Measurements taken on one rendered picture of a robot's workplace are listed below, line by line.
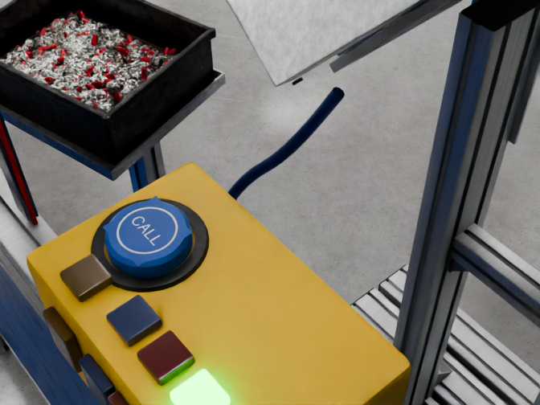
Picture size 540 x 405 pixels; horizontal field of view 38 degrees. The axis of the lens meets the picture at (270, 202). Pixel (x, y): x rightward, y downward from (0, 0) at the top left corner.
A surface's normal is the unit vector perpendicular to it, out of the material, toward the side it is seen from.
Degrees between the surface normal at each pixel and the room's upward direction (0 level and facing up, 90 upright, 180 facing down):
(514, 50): 90
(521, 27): 90
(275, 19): 55
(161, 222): 0
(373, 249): 0
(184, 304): 0
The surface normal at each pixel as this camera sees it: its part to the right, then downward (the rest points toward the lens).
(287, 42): -0.22, 0.22
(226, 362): -0.01, -0.66
